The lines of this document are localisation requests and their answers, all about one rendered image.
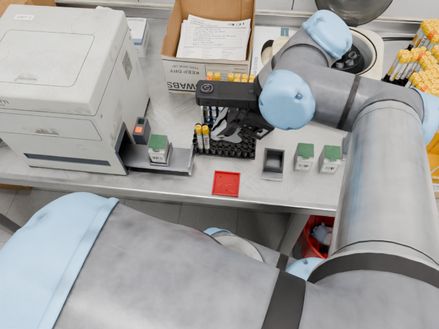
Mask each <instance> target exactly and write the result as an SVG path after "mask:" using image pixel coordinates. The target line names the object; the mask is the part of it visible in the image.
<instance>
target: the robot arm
mask: <svg viewBox="0 0 439 329"><path fill-rule="evenodd" d="M351 45H352V35H351V32H350V30H349V28H348V26H347V25H346V24H345V22H344V21H343V20H342V19H341V18H340V17H339V16H337V15H336V14H335V13H333V12H331V11H329V10H319V11H317V12H316V13H314V14H313V15H312V16H311V17H310V18H309V19H308V20H307V21H306V22H303V23H302V26H301V27H300V28H299V29H298V31H297V32H296V33H295V34H294V35H293V36H292V37H291V38H290V39H289V40H288V41H287V42H286V43H285V44H284V45H283V46H282V47H281V48H280V49H279V50H278V51H277V53H276V54H275V55H274V56H273V57H272V58H271V59H270V60H269V62H268V63H267V64H266V65H265V66H264V67H263V68H262V69H261V70H260V71H259V74H258V75H257V76H256V77H255V78H254V80H253V82H230V81H216V80H199V81H198V82H197V87H196V93H195V99H196V103H197V105H198V106H214V107H223V109H222V110H221V112H220V115H219V116H218V118H217V120H216V122H215V124H214V126H213V128H212V132H211V139H213V140H226V141H229V142H234V143H239V142H241V141H242V139H241V137H239V135H237V134H238V133H239V132H240V130H241V129H244V131H246V132H249V133H251V134H252V135H251V137H253V138H256V139H258V140H261V139H262V138H264V137H265V136H266V135H267V134H268V133H270V132H271V131H273V130H274V129H275V128H278V129H281V130H285V131H288V130H297V129H301V128H303V127H304V126H305V125H306V124H307V123H308V122H309V121H313V122H315V123H319V124H322V125H326V126H328V127H332V128H335V129H340V130H342V131H346V132H349V133H351V138H350V144H349V148H348V154H347V158H346V164H345V169H344V175H343V178H342V184H341V188H340V195H339V199H338V205H337V209H336V215H335V219H334V225H333V231H332V236H331V242H330V246H329V252H328V255H327V258H326V259H322V258H316V257H310V258H303V259H300V260H297V259H295V258H292V257H289V256H287V255H284V254H282V253H279V252H277V251H275V250H272V249H269V248H268V247H265V246H262V245H259V244H258V243H255V242H252V241H249V240H247V239H245V238H242V237H240V236H237V235H235V234H232V233H231V232H229V231H228V230H225V229H218V228H208V229H206V230H205V231H204V232H203V231H200V230H197V229H196V228H191V227H187V226H184V225H178V224H174V223H169V222H166V221H163V220H160V219H157V218H155V217H152V216H150V215H147V214H145V213H142V212H140V211H137V210H134V209H133V208H130V207H127V206H125V205H123V204H120V200H119V199H117V198H114V197H112V198H109V199H107V198H104V197H101V196H98V195H95V194H93V193H87V192H78V193H71V194H68V195H65V196H62V197H60V198H58V199H56V200H54V201H52V202H51V203H49V204H47V205H46V206H45V207H43V208H42V209H40V210H39V211H38V212H37V213H36V214H35V215H34V216H33V217H32V218H31V219H30V220H29V221H28V222H27V223H26V224H25V225H24V226H23V227H22V228H20V229H18V230H17V231H16V232H15V233H14V235H13V236H12V237H11V238H10V239H9V240H8V242H7V243H6V244H5V245H4V246H3V248H2V249H1V250H0V329H439V218H438V211H437V207H436V200H435V196H434V189H433V185H432V178H431V172H430V167H429V160H428V157H427V150H426V146H427V145H428V144H429V142H430V141H431V140H432V138H433V136H434V134H435V132H436V130H437V128H438V126H439V98H438V97H437V96H434V95H431V94H428V93H424V92H422V91H420V90H419V89H416V88H413V87H402V86H398V85H395V84H390V83H387V82H383V81H379V80H375V79H371V78H367V77H364V76H359V75H356V74H352V73H348V72H344V71H341V70H336V69H332V68H331V66H332V64H333V63H334V62H335V61H337V60H338V59H341V58H342V56H343V55H344V54H345V53H346V52H347V51H348V50H349V49H350V48H351ZM268 123H270V125H269V124H268ZM263 129H265V130H267V132H266V133H265V134H264V135H263V136H260V135H258V134H256V133H262V132H263Z"/></svg>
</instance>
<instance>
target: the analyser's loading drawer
mask: <svg viewBox="0 0 439 329"><path fill-rule="evenodd" d="M148 150H149V149H148V145H142V144H127V143H121V145H120V149H119V152H118V154H119V156H120V158H121V160H122V162H123V164H124V165H125V166H131V167H139V168H152V169H160V170H173V171H181V172H189V175H191V172H192V168H193V162H194V157H195V149H194V145H191V149H186V148H174V147H173V146H172V142H171V143H170V146H169V151H168V155H167V160H166V164H159V163H152V161H151V159H150V156H149V153H148Z"/></svg>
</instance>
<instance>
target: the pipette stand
mask: <svg viewBox="0 0 439 329"><path fill-rule="evenodd" d="M350 138H351V133H347V135H346V137H343V140H342V160H345V161H346V158H347V154H348V148H349V144H350Z"/></svg>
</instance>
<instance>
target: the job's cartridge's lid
mask: <svg viewBox="0 0 439 329"><path fill-rule="evenodd" d="M166 140H167V135H160V134H152V135H151V138H150V142H149V145H148V147H149V148H152V151H159V149H164V148H165V143H166Z"/></svg>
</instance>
